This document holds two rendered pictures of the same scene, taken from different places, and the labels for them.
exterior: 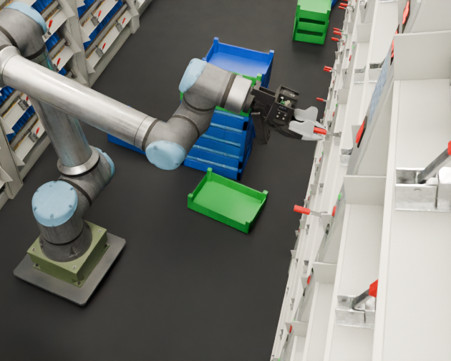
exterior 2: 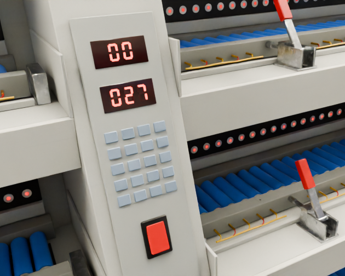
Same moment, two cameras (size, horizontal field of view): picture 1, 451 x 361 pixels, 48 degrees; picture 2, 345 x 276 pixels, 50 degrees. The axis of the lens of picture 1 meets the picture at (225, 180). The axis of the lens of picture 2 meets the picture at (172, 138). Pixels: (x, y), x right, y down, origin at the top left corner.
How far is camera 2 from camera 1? 0.69 m
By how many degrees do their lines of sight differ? 106
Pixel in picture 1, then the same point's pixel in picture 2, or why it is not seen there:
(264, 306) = not seen: outside the picture
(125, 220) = not seen: outside the picture
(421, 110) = (213, 81)
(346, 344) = (342, 224)
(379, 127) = (189, 166)
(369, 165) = (197, 223)
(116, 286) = not seen: outside the picture
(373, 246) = (248, 250)
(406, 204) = (309, 63)
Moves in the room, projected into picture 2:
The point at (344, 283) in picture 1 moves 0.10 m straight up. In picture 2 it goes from (303, 249) to (290, 162)
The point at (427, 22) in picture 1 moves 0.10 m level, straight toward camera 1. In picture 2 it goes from (161, 26) to (263, 11)
